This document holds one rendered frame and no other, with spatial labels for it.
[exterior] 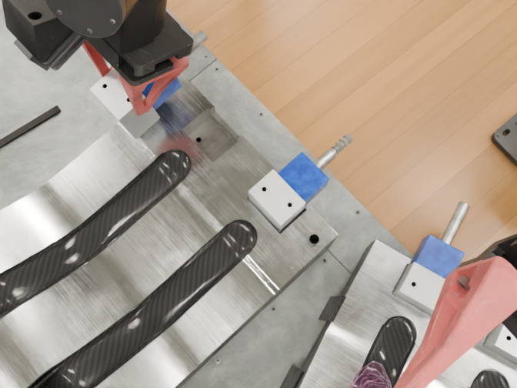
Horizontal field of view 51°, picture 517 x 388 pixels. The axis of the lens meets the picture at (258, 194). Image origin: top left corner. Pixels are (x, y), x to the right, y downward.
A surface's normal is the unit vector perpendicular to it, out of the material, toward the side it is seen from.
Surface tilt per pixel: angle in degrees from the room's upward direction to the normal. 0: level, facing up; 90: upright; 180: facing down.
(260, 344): 0
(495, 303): 23
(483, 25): 0
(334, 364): 27
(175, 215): 2
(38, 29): 85
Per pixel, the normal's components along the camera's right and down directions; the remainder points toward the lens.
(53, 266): 0.32, -0.55
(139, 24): 0.68, 0.68
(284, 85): 0.00, -0.25
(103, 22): -0.25, 0.76
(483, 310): -0.30, 0.00
